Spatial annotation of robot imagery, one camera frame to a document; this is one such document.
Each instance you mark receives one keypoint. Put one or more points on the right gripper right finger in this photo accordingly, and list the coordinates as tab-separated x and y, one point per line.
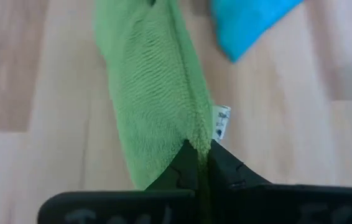
288	205

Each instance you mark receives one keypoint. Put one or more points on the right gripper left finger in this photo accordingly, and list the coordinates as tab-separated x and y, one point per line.
132	208

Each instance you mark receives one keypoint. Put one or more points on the green microfiber towel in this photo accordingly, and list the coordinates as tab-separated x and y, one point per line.
151	93

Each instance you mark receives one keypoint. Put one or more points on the blue microfiber towel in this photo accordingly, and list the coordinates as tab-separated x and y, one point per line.
241	25

